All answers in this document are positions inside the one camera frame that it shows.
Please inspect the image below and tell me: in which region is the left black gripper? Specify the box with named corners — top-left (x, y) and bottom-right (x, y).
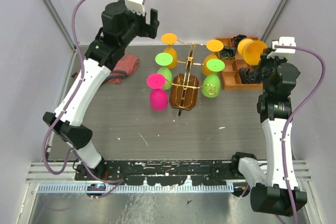
top-left (120, 0), bottom-right (160, 48)

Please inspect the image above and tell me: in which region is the orange wine glass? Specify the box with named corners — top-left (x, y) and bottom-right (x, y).
top-left (237, 38), bottom-right (267, 66)
top-left (202, 39), bottom-right (224, 76)
top-left (161, 33), bottom-right (177, 69)

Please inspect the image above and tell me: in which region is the green wine glass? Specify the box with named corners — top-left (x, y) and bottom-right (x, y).
top-left (155, 52), bottom-right (173, 90)
top-left (202, 59), bottom-right (225, 98)

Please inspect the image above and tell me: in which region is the pink wine glass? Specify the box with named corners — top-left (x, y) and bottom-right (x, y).
top-left (146, 73), bottom-right (168, 111)

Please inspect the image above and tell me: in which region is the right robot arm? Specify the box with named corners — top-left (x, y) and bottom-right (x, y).
top-left (230, 52), bottom-right (308, 218)

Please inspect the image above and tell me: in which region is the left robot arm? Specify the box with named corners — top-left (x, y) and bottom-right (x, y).
top-left (43, 0), bottom-right (160, 180)

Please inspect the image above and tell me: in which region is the rolled maroon tie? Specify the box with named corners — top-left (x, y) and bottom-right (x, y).
top-left (238, 68), bottom-right (258, 84)

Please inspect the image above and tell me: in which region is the wooden compartment tray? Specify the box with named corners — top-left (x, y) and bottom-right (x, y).
top-left (216, 37), bottom-right (263, 90)

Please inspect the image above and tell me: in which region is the red folded t-shirt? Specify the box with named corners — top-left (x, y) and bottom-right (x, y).
top-left (74, 55), bottom-right (140, 86)

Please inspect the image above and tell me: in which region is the rolled green patterned tie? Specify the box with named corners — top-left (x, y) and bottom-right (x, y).
top-left (219, 46), bottom-right (237, 59)

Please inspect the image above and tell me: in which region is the rolled dark tie top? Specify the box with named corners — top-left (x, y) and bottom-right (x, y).
top-left (233, 35), bottom-right (247, 47)

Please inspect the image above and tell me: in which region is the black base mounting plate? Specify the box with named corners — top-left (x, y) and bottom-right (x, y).
top-left (75, 159), bottom-right (262, 186)

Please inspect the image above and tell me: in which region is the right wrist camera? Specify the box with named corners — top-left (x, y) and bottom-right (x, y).
top-left (267, 36), bottom-right (296, 59)

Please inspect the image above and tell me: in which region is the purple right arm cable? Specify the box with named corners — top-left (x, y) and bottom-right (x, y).
top-left (240, 46), bottom-right (327, 224)

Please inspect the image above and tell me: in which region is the gold wire wine glass rack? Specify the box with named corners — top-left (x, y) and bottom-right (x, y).
top-left (169, 43), bottom-right (203, 115)

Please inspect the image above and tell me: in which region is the slotted cable duct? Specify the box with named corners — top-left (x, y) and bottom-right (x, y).
top-left (37, 182), bottom-right (234, 194)

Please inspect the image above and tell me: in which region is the aluminium rail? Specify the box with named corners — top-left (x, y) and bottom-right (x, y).
top-left (25, 161), bottom-right (312, 182)

